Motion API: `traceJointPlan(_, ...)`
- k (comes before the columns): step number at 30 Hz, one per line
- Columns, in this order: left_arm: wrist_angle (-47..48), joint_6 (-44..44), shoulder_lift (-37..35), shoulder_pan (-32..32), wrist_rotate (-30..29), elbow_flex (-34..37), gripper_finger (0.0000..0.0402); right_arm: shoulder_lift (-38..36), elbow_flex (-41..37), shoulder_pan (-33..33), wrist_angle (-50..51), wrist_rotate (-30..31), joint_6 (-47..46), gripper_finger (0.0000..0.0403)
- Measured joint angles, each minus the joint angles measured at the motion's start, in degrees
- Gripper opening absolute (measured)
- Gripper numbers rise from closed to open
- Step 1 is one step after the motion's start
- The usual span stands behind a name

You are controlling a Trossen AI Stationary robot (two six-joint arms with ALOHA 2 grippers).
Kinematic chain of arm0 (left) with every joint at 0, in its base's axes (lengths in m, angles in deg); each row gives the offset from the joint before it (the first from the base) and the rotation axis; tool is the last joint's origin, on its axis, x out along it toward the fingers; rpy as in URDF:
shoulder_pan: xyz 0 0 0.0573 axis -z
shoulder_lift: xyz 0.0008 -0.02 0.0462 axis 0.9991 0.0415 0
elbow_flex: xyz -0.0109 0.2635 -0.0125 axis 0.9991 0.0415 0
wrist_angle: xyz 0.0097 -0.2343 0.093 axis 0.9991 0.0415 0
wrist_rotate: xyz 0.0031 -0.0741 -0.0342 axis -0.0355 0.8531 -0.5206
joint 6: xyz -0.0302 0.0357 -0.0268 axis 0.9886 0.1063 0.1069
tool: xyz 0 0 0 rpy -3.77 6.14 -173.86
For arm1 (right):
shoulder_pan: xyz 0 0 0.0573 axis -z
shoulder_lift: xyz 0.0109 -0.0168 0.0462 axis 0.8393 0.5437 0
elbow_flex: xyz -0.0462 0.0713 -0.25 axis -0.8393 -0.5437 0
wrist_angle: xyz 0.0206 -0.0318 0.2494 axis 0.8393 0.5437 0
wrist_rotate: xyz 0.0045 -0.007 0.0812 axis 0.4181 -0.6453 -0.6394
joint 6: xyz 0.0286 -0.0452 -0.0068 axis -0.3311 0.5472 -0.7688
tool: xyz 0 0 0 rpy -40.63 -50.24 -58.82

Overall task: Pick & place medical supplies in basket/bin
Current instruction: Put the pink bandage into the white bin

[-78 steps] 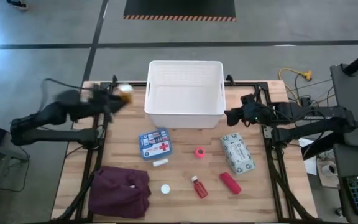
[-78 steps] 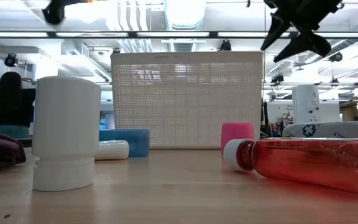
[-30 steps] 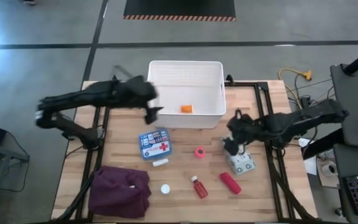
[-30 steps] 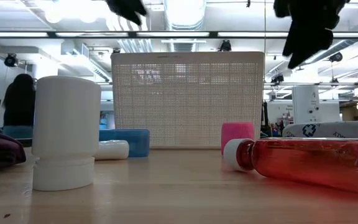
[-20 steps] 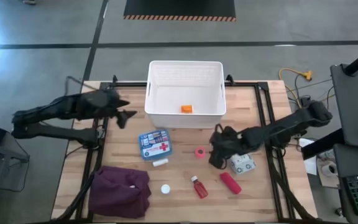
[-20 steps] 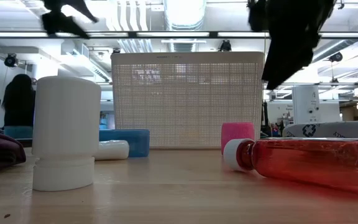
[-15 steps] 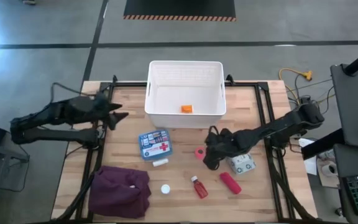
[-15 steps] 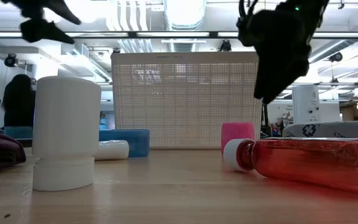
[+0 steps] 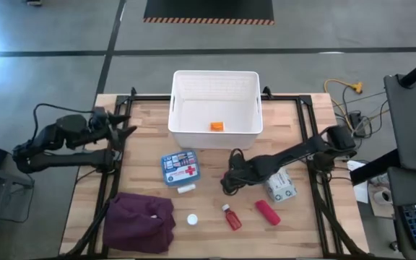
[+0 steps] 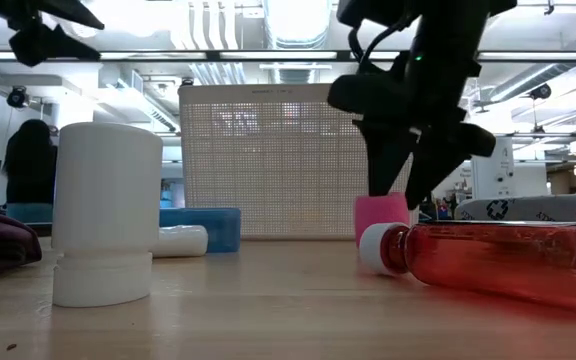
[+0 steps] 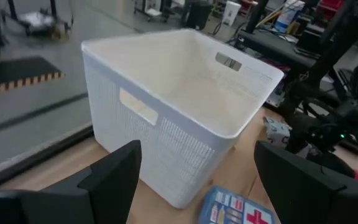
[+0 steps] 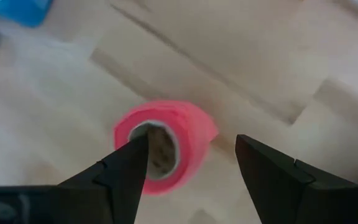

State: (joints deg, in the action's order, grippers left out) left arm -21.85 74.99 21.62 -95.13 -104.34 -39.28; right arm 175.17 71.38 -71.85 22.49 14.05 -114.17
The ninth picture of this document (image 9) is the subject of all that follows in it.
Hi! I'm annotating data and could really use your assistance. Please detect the white tape roll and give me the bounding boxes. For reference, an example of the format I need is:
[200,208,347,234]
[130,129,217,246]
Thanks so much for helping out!
[373,188,394,207]

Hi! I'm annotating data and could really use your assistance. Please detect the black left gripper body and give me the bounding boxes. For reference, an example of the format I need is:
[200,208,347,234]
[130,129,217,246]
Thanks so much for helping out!
[87,107,121,151]

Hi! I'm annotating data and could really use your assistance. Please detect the white printed gauze pack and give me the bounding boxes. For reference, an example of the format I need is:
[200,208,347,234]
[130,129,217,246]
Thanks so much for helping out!
[264,166,298,203]

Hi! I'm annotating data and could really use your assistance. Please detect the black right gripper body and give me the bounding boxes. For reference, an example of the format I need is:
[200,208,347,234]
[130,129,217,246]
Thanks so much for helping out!
[225,155,267,189]

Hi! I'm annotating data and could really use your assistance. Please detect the black desk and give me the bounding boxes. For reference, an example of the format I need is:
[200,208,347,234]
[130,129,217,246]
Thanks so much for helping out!
[383,74,416,174]
[386,165,416,260]

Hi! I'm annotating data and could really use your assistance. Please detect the white perforated plastic basket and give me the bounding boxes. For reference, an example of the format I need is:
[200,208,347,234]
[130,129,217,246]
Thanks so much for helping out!
[167,69,264,150]

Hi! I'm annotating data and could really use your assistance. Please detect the red medicine bottle white cap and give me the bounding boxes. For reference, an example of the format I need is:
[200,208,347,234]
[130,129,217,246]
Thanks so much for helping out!
[221,204,243,231]

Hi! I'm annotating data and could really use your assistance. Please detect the red bandage roll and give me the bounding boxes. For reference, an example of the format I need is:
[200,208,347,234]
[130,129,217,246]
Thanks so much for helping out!
[254,199,282,227]

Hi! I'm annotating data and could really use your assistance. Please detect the black power adapter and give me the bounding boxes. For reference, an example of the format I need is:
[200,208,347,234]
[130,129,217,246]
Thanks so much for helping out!
[348,110,363,137]

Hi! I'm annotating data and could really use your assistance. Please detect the yellow extension cable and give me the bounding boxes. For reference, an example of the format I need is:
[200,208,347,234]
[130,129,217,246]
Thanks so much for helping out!
[323,78,364,131]

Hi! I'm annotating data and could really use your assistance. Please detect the black metal table frame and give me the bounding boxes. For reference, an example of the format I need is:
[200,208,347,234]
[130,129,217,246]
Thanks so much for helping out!
[59,86,370,259]

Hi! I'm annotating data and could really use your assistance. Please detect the purple cloth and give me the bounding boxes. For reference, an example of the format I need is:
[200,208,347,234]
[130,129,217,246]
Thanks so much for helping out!
[102,191,177,254]

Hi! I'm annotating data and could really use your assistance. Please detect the black hazard-striped floor mat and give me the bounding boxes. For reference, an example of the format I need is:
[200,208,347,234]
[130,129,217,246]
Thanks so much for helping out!
[142,0,276,26]

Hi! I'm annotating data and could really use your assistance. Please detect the blue first aid kit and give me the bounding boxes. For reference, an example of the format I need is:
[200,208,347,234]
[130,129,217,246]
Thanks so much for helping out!
[160,149,202,187]

